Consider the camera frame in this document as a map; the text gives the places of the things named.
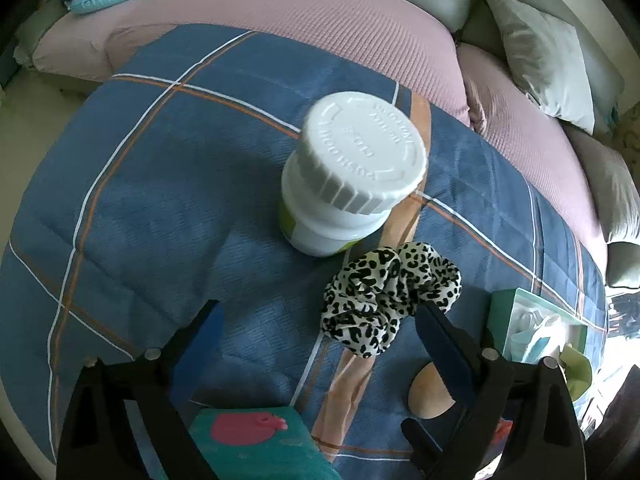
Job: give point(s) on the grey pillow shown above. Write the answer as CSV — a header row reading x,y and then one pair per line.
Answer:
x,y
625,265
545,55
610,185

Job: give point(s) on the white plastic bottle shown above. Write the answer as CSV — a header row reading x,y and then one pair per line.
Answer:
x,y
365,150

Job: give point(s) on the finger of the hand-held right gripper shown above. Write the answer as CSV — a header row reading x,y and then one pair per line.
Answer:
x,y
422,442

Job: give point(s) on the leopard print scrunchie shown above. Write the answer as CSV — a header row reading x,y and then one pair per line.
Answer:
x,y
380,295

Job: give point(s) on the teal white box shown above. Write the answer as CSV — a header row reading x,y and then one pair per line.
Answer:
x,y
500,320

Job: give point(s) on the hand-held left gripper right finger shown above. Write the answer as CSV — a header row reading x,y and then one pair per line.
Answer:
x,y
445,350

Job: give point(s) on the blue plaid blanket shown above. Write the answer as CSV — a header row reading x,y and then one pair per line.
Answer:
x,y
175,210

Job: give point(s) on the green cloth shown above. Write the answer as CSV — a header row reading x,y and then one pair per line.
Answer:
x,y
577,370

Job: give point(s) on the light blue face mask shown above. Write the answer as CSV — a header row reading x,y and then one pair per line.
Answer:
x,y
535,332

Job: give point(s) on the teal plastic case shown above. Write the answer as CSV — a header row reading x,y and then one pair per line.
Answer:
x,y
270,460

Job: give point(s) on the pink sofa seat cover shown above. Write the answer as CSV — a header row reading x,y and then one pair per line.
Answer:
x,y
325,25
530,150
70,45

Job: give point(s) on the beige makeup sponge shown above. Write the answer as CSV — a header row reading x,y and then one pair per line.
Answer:
x,y
430,395

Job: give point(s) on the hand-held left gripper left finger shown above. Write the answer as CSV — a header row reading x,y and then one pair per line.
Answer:
x,y
205,340

